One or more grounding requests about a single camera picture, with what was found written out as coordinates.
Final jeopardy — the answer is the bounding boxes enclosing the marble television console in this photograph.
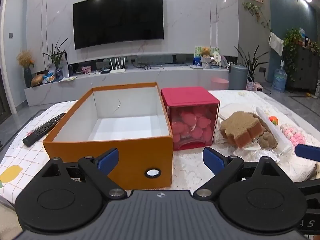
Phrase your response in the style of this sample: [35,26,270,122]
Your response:
[24,65,230,107]

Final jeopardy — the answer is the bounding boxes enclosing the brown gourd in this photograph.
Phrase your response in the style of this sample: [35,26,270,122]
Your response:
[31,73,45,87]

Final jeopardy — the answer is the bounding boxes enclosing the grey drawer cabinet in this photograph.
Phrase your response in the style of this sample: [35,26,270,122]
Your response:
[286,45,320,93]

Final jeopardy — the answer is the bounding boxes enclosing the leafy plant on cabinet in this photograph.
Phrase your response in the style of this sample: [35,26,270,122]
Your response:
[282,28,304,80]

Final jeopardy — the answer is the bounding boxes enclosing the blue water jug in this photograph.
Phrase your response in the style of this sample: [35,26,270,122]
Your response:
[272,60,288,92]

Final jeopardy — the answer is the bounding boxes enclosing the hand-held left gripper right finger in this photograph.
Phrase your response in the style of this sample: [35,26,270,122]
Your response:
[193,147,281,198]

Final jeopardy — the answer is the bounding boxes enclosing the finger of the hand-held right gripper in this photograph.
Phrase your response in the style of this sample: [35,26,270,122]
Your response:
[294,144,320,162]

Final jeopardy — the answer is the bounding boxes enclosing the dried flowers in vase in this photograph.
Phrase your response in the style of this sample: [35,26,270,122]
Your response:
[16,50,35,88]

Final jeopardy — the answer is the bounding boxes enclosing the white router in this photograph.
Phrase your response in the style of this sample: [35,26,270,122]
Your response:
[109,57,127,74]

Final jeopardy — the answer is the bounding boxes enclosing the clear plastic bag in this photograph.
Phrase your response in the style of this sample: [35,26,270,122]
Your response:
[214,115,283,161]

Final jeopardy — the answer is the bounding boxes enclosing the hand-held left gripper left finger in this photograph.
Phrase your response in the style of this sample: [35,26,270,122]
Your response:
[40,148,127,199]

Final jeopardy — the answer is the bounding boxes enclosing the pink stool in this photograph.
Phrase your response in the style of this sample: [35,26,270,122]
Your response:
[210,77,229,90]

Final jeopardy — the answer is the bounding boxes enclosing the brown flower-shaped sponge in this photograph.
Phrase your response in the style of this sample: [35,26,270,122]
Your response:
[220,110,266,148]

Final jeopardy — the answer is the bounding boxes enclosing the green and blue picture panel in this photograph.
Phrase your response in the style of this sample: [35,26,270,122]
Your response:
[194,46,220,67]

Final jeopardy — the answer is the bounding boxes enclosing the blue snack bag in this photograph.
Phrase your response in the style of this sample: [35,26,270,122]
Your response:
[42,73,57,84]

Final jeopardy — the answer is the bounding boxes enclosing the grey trash can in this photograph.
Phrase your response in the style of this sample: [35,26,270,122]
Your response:
[229,64,249,90]

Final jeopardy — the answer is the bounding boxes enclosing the pink crochet piece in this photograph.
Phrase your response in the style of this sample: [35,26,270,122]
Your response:
[280,126,306,145]

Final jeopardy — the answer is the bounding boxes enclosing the red storage box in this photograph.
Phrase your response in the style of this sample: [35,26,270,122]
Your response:
[161,87,220,152]

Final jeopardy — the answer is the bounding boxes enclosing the orange cardboard box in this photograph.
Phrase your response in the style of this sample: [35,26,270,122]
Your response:
[42,82,174,190]

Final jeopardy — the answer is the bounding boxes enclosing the black wall television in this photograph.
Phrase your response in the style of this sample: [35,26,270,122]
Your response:
[73,0,165,50]

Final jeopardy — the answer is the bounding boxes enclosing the hanging vine plant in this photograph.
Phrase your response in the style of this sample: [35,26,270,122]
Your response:
[242,2,272,32]

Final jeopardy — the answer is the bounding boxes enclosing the black remote control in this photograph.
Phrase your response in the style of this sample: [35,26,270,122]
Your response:
[22,113,66,147]

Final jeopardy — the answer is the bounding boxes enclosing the white hanging bag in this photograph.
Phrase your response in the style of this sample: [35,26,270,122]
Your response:
[268,32,284,55]

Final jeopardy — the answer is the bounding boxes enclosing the green plant in glass vase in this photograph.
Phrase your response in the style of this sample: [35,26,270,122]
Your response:
[42,38,68,80]

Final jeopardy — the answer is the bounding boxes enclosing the long-leaf potted plant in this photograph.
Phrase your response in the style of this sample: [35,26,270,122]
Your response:
[234,44,269,83]

